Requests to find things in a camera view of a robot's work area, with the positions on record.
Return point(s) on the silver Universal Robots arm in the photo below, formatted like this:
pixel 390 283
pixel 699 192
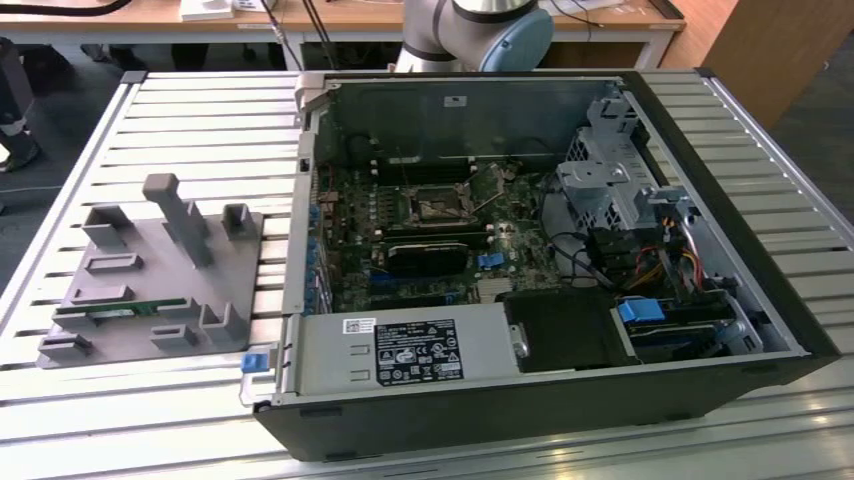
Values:
pixel 434 30

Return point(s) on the CPU socket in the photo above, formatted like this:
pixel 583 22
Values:
pixel 438 206

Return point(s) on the black RAM stick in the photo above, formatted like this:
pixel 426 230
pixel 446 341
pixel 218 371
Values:
pixel 434 230

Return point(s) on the black graphics card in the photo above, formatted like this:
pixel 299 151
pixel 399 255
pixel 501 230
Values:
pixel 427 257

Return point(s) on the blue board connector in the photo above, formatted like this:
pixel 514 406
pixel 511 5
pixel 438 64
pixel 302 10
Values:
pixel 494 260

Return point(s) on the metal locking lever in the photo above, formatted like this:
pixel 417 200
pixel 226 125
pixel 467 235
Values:
pixel 490 201

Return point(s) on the green motherboard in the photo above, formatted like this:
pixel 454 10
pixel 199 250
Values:
pixel 521 235

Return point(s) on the silver chipset heatsink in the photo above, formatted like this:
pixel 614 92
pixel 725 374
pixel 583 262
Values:
pixel 497 290

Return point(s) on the grey power supply unit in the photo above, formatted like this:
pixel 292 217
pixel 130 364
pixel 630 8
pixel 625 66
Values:
pixel 334 355

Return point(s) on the black plastic shroud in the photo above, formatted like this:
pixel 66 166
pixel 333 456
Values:
pixel 567 330

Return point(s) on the silver metal drive cage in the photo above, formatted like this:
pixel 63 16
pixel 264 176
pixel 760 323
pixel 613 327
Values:
pixel 601 185

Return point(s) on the hard disk in blue carrier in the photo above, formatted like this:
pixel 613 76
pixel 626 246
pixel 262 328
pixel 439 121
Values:
pixel 641 311

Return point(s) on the blue case latch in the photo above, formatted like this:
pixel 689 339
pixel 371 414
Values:
pixel 254 362

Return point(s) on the black open PC case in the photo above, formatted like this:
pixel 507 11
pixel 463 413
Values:
pixel 467 425

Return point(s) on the grey plastic parts rack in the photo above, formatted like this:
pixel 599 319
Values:
pixel 154 280

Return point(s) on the green RAM stick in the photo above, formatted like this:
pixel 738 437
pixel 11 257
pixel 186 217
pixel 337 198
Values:
pixel 143 306

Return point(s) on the wooden desk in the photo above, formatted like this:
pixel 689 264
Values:
pixel 334 25

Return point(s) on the white box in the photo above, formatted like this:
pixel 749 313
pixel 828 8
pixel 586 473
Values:
pixel 227 10

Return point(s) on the brown wooden cabinet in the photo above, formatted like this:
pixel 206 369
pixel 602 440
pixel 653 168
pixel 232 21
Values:
pixel 768 55

